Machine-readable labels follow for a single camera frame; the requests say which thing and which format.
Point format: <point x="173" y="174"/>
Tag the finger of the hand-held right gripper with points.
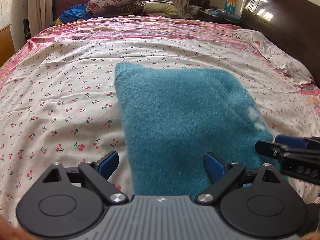
<point x="290" y="141"/>
<point x="265" y="147"/>

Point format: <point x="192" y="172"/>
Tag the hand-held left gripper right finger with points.
<point x="215" y="166"/>

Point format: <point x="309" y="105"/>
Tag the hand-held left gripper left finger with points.
<point x="108" y="165"/>

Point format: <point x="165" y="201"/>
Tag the teal fuzzy towel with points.
<point x="180" y="110"/>

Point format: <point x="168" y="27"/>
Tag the cherry print bedsheet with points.
<point x="62" y="92"/>

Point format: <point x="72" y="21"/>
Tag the pink print pillow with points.
<point x="275" y="52"/>

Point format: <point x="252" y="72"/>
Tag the dark wooden headboard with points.
<point x="287" y="25"/>

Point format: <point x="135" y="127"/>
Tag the dark nightstand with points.
<point x="207" y="17"/>

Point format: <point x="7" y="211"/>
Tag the pink striped bed sheet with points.
<point x="150" y="27"/>

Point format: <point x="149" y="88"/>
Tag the yellow blue carton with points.
<point x="231" y="3"/>

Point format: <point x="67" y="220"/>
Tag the blue cloth pile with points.
<point x="75" y="13"/>

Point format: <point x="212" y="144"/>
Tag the wooden cabinet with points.
<point x="6" y="42"/>

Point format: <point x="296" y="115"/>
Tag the olive pillow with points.
<point x="160" y="8"/>

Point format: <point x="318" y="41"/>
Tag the maroon sofa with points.
<point x="75" y="1"/>

